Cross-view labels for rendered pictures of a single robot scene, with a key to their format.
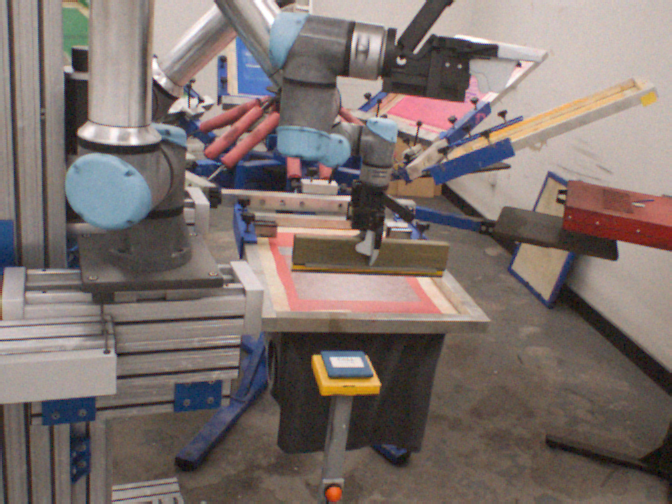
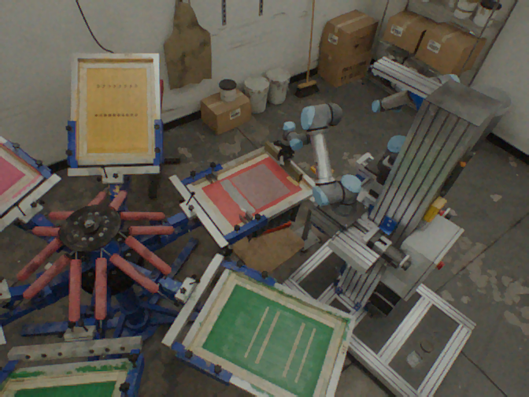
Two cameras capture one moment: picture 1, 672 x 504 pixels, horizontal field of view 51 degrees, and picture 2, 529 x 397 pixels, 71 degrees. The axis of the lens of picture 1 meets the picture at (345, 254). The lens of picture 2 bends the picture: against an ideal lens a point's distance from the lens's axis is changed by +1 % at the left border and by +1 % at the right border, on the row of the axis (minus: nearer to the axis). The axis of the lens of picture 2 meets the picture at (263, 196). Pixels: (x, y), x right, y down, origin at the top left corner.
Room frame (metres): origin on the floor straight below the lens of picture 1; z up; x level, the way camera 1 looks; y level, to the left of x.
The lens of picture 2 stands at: (2.63, 1.61, 2.95)
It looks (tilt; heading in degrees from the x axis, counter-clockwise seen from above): 50 degrees down; 245
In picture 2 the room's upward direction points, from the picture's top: 5 degrees clockwise
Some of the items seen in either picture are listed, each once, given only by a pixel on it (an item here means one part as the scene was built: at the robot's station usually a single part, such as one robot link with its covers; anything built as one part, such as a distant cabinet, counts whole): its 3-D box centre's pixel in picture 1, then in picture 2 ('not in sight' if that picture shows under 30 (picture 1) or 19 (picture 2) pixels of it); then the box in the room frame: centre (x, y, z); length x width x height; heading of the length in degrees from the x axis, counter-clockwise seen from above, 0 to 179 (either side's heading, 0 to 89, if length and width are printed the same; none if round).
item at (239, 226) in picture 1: (244, 231); (247, 228); (2.12, 0.32, 0.98); 0.30 x 0.05 x 0.07; 15
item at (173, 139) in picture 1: (148, 162); (397, 148); (1.14, 0.34, 1.42); 0.13 x 0.12 x 0.14; 178
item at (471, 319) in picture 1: (345, 264); (253, 187); (1.96, -0.01, 0.97); 0.79 x 0.58 x 0.04; 15
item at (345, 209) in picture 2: not in sight; (345, 201); (1.60, 0.54, 1.31); 0.15 x 0.15 x 0.10
